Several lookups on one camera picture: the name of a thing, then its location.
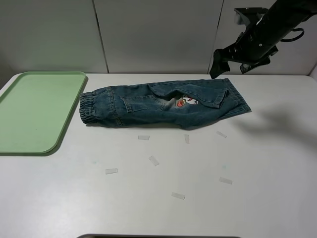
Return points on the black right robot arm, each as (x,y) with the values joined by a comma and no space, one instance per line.
(281,19)

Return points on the blue children's denim shorts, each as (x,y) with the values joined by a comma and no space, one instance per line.
(186,104)

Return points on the light green plastic tray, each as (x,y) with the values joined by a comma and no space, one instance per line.
(35,108)

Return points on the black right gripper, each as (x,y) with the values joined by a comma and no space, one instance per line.
(253,49)

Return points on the clear tape strip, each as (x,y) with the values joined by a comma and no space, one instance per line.
(143,137)
(178,195)
(187,138)
(221,134)
(225,180)
(153,160)
(111,171)

